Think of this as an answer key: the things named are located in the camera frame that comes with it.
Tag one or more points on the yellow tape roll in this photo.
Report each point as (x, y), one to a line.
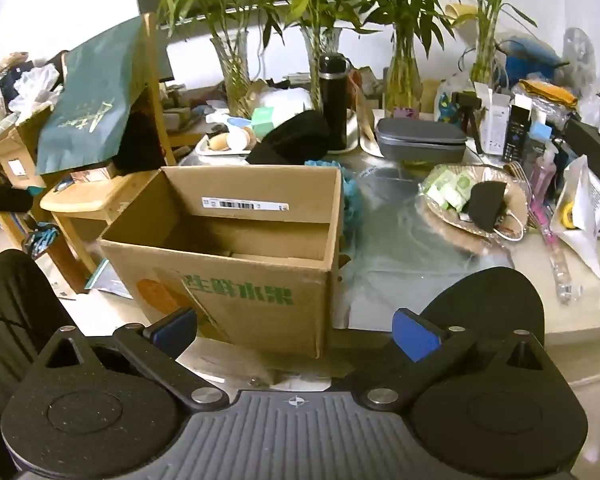
(566, 215)

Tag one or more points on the purple floral card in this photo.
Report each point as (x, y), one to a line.
(406, 113)

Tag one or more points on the yellow curled paper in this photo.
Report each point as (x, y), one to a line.
(460, 12)

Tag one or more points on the pile of small green sachets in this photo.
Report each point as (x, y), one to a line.
(450, 187)

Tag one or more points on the small black tripod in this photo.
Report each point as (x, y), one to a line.
(467, 100)

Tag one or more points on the blue booklet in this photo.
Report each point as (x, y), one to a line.
(107, 280)

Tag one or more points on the clear plastic bag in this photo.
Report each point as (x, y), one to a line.
(582, 50)

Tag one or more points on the brown kraft paper bag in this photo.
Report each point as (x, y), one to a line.
(362, 110)

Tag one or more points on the yellow cloth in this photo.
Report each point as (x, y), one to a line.
(550, 92)

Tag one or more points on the dark green paper bag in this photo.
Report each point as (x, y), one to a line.
(90, 100)

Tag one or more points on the wooden chair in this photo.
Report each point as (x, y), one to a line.
(80, 200)

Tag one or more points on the blue cloth bag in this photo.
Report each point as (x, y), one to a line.
(525, 60)

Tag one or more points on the tan egg-shaped object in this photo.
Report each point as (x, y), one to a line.
(219, 143)
(250, 135)

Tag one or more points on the black fabric hat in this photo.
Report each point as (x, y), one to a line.
(290, 135)

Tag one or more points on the black carton box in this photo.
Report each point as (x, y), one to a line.
(515, 135)

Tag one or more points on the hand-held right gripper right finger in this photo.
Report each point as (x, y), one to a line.
(415, 336)

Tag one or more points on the person's left leg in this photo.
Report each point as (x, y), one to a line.
(10, 300)

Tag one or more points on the white carton box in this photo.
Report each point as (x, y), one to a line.
(495, 125)

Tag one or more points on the white and blue tube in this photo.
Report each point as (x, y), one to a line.
(235, 121)

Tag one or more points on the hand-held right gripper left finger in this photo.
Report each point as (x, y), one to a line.
(172, 331)

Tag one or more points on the black rectangular box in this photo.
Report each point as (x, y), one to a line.
(585, 137)

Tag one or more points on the pink patterned box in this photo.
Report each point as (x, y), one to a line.
(92, 175)

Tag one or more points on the lucky bamboo in glass vase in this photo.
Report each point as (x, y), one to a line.
(320, 40)
(402, 75)
(485, 50)
(230, 75)

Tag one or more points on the grey zip case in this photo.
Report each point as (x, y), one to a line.
(420, 140)

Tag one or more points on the light blue small box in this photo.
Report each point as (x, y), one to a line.
(540, 132)

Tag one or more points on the white paper bag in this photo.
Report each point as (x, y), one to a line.
(577, 245)

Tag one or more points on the clear plastic tube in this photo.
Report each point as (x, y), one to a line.
(562, 270)

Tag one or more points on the black face mask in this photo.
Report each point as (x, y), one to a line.
(487, 205)

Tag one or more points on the white plastic packet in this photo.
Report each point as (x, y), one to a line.
(287, 100)

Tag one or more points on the teal patterned pouch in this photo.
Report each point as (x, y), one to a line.
(42, 240)

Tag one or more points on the teal knit scrubber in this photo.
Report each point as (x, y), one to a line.
(352, 200)

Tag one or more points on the round woven basket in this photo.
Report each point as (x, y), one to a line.
(460, 241)

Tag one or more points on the crumpled brown paper bag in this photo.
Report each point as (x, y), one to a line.
(257, 92)

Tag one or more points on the pink pump bottle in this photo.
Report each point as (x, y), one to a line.
(542, 180)

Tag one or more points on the open cardboard carton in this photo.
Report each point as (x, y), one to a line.
(25, 140)

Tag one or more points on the green and white tissue box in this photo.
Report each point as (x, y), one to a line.
(264, 119)

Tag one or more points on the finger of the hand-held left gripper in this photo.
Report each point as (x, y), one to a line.
(5, 199)

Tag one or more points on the black thermos bottle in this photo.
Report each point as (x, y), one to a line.
(335, 110)

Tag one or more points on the white crumpled plastic bag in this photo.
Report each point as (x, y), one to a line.
(35, 85)

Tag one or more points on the white bag with blue print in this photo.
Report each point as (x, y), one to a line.
(450, 105)

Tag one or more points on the printed cardboard box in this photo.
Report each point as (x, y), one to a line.
(260, 310)

